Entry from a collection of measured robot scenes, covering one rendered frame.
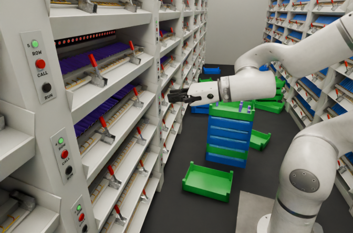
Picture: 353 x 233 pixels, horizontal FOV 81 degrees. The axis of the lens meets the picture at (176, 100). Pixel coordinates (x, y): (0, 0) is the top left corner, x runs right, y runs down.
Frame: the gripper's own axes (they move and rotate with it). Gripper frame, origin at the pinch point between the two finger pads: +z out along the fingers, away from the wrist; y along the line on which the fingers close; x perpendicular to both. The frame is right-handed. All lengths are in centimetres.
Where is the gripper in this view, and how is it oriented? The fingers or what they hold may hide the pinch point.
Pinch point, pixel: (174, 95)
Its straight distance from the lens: 71.4
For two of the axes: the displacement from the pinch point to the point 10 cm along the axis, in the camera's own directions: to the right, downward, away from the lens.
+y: 2.0, -4.0, 9.0
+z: -9.6, 1.1, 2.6
